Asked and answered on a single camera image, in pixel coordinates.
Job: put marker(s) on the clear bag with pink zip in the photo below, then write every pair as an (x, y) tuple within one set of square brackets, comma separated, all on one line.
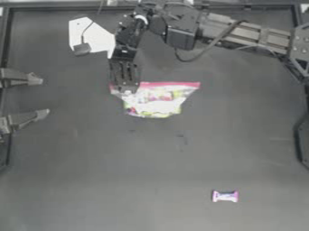
[(157, 103)]

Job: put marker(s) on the pink wrapped candy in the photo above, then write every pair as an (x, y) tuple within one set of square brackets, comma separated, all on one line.
[(225, 196)]

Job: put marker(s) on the white corner piece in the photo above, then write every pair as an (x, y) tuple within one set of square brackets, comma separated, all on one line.
[(305, 8), (2, 11)]

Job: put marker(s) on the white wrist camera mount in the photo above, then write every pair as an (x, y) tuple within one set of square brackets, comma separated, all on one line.
[(101, 39)]

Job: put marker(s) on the grey frame bracket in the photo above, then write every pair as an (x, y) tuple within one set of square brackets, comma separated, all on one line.
[(113, 2), (188, 1)]

